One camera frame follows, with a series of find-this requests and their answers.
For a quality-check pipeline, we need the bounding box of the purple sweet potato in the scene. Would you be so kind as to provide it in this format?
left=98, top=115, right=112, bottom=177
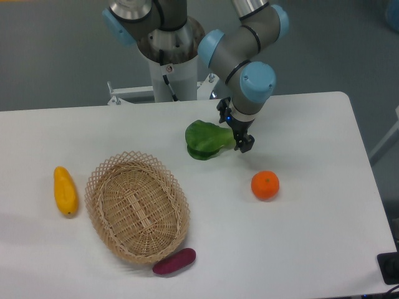
left=152, top=248, right=196, bottom=275

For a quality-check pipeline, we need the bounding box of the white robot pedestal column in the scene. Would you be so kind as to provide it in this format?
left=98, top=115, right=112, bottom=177
left=147, top=56, right=198, bottom=103

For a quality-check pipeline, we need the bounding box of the yellow mango fruit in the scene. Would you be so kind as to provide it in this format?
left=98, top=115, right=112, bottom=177
left=54, top=166, right=79, bottom=216

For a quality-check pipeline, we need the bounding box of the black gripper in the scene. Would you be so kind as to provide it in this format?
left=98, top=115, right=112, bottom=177
left=216, top=97, right=255, bottom=153

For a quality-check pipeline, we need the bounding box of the black cable on pedestal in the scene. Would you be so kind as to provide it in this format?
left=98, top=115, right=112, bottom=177
left=158, top=49, right=180, bottom=102

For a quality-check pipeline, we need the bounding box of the orange mandarin fruit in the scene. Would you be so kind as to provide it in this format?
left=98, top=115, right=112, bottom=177
left=251, top=171, right=280, bottom=201

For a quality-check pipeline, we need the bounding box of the white metal leg at right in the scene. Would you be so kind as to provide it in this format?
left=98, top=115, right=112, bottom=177
left=368, top=107, right=398, bottom=167

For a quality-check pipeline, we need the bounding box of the woven wicker basket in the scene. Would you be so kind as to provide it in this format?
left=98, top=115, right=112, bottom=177
left=85, top=151, right=190, bottom=264

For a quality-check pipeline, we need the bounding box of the green bok choy vegetable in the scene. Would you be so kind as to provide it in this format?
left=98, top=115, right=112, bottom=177
left=185, top=120, right=236, bottom=160

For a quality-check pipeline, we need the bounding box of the black device at table corner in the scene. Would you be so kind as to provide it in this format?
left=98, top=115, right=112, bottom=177
left=377, top=252, right=398, bottom=285

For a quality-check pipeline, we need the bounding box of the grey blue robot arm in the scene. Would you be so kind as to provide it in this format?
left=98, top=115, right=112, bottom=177
left=102, top=1, right=289, bottom=153

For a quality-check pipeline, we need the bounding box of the white metal base frame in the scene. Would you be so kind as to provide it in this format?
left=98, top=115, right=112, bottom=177
left=107, top=73, right=219, bottom=105

